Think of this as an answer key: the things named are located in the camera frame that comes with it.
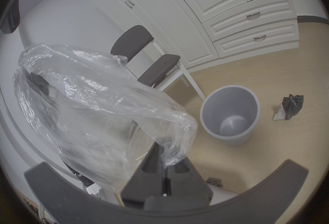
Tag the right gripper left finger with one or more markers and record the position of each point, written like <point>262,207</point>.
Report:
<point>144,184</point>

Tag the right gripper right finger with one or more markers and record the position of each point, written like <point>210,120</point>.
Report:
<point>190,184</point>

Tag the clear plastic bag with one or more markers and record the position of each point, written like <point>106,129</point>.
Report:
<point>102,104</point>

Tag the black plastic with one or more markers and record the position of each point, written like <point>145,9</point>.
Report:
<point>293,106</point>

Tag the white trash bin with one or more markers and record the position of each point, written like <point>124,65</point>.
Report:
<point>231,130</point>

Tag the white chair grey cushions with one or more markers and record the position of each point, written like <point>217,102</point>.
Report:
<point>131,40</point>

